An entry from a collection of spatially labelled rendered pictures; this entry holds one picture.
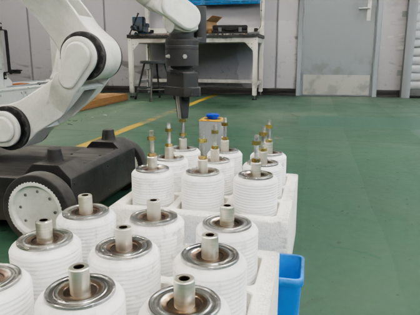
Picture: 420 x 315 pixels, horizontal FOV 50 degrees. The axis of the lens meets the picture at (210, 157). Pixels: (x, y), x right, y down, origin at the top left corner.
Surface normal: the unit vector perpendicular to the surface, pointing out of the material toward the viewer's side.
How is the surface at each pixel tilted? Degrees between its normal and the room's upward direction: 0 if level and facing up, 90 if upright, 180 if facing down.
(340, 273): 0
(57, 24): 90
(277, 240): 90
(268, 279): 0
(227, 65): 90
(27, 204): 90
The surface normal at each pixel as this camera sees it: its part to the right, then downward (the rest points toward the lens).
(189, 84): 0.63, 0.17
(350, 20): -0.22, 0.22
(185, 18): 0.40, 0.20
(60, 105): -0.41, 0.54
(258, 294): 0.00, -0.98
